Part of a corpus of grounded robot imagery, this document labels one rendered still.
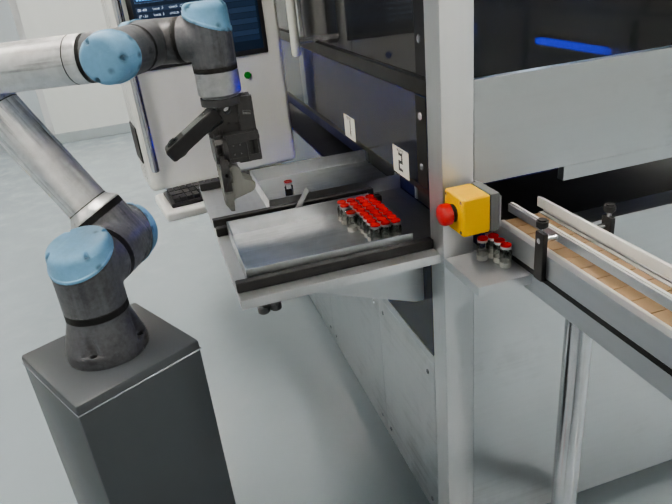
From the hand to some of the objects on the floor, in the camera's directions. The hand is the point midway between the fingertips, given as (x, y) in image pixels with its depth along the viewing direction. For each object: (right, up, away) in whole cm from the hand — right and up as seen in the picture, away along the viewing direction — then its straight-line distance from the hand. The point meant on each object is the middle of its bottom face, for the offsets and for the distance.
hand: (228, 205), depth 115 cm
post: (+52, -87, +46) cm, 111 cm away
